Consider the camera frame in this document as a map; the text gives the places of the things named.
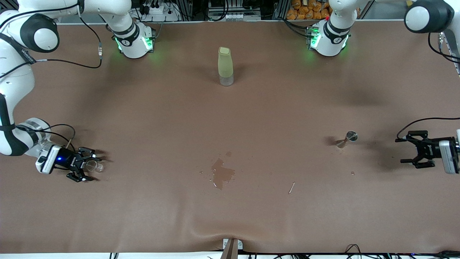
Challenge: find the clear glass measuring beaker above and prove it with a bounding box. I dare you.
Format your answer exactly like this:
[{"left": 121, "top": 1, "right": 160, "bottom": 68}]
[{"left": 84, "top": 160, "right": 105, "bottom": 173}]

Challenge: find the steel jigger cup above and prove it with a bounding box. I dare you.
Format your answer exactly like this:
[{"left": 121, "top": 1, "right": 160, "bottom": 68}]
[{"left": 336, "top": 130, "right": 358, "bottom": 149}]

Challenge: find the brown table cover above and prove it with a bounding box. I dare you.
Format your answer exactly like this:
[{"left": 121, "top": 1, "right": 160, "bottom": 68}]
[{"left": 0, "top": 21, "right": 460, "bottom": 254}]

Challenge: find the brown liquid spill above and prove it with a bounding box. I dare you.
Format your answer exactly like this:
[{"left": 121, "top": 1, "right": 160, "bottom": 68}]
[{"left": 211, "top": 152, "right": 236, "bottom": 190}]

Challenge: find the white power strip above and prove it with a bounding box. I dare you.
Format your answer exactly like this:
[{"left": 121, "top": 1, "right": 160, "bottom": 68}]
[{"left": 138, "top": 0, "right": 180, "bottom": 22}]

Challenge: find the green frosted bottle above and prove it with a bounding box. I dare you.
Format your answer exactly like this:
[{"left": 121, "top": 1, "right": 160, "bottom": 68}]
[{"left": 218, "top": 47, "right": 234, "bottom": 87}]

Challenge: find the orange snack bags pile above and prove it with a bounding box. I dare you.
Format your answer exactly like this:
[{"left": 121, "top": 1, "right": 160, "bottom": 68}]
[{"left": 286, "top": 0, "right": 333, "bottom": 21}]

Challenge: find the brown support bar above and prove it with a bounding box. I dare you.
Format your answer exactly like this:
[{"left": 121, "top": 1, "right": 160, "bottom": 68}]
[{"left": 220, "top": 239, "right": 239, "bottom": 259}]

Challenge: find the grey electrical equipment box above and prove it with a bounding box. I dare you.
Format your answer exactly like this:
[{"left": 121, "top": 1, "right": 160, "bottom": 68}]
[{"left": 208, "top": 0, "right": 262, "bottom": 21}]

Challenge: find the metal clamp bracket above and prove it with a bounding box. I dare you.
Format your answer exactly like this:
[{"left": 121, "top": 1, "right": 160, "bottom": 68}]
[{"left": 222, "top": 238, "right": 244, "bottom": 251}]

